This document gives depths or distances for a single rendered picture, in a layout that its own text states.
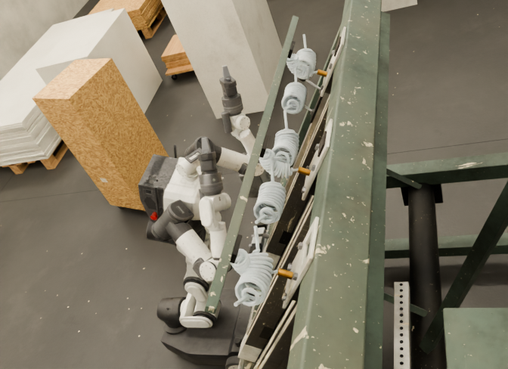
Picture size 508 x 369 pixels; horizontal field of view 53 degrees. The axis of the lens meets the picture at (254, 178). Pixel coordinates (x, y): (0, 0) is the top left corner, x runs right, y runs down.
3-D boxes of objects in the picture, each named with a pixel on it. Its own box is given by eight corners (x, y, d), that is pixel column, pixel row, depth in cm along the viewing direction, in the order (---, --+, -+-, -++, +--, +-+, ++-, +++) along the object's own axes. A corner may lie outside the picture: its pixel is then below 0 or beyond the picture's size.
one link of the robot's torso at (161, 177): (139, 240, 235) (130, 188, 209) (162, 188, 258) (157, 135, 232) (201, 253, 232) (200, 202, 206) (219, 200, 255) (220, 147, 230)
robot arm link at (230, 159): (256, 184, 249) (215, 171, 241) (252, 168, 259) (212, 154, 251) (267, 166, 243) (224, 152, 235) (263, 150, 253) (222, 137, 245)
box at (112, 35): (118, 89, 634) (77, 20, 575) (162, 80, 612) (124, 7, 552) (85, 141, 565) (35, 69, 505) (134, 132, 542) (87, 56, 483)
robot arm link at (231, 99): (234, 73, 230) (239, 98, 236) (214, 79, 229) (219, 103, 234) (242, 79, 219) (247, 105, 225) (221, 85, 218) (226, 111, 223)
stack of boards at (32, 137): (75, 63, 748) (51, 25, 709) (135, 49, 711) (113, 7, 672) (-16, 179, 577) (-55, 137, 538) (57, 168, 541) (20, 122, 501)
